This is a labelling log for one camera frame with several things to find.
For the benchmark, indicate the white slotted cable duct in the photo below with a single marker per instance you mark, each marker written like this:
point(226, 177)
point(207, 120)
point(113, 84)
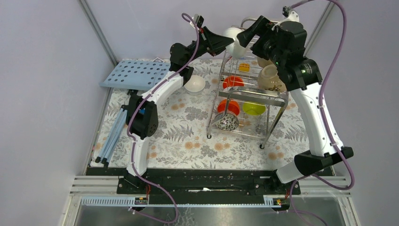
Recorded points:
point(109, 201)

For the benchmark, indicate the beige bowl rear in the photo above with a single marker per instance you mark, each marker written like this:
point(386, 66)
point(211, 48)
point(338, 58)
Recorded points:
point(263, 62)

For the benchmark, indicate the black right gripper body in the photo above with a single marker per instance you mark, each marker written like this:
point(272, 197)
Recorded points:
point(265, 46)

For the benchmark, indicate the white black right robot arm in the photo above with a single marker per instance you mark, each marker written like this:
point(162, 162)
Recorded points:
point(304, 82)

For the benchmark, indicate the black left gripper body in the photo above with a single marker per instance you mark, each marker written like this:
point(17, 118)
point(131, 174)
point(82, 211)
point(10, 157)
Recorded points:
point(204, 45)

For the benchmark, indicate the leopard pattern bowl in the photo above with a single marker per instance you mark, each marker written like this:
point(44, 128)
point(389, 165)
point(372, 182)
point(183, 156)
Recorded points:
point(228, 122)

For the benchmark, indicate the small yellow cup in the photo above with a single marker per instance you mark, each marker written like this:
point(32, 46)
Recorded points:
point(243, 67)

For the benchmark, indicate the blue perforated tray stand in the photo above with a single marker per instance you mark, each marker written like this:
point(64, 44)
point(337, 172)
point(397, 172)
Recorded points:
point(131, 76)

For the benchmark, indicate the lime green bowl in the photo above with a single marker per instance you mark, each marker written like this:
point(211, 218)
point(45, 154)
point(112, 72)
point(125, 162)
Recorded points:
point(253, 108)

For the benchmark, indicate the white bowl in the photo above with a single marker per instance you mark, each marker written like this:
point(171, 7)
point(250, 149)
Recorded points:
point(235, 49)
point(195, 85)

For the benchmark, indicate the floral table mat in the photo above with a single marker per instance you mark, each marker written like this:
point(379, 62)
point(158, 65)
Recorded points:
point(181, 139)

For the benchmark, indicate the stainless steel dish rack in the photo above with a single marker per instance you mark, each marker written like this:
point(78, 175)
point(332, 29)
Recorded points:
point(249, 93)

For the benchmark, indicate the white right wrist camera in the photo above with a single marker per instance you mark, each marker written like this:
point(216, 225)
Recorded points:
point(289, 15)

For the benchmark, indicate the beige bowl with flower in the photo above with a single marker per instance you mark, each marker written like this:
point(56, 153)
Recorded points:
point(268, 79)

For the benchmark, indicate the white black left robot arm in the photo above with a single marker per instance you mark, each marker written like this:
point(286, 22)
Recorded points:
point(142, 127)

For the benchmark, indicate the orange bowl lower front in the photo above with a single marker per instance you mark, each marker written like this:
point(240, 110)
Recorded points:
point(233, 107)

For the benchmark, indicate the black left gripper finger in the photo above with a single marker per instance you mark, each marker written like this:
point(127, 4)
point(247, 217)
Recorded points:
point(220, 44)
point(213, 37)

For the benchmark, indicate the orange bowl lower rear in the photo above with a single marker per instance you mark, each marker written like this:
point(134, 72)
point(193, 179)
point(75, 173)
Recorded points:
point(232, 81)

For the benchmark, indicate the orange bowl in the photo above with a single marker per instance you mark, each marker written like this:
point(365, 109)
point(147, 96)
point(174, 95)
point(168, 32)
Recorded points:
point(232, 81)
point(233, 107)

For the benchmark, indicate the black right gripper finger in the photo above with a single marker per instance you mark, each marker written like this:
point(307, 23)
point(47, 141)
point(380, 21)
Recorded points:
point(261, 25)
point(247, 35)

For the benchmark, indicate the white bowl front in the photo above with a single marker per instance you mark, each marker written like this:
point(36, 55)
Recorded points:
point(195, 85)

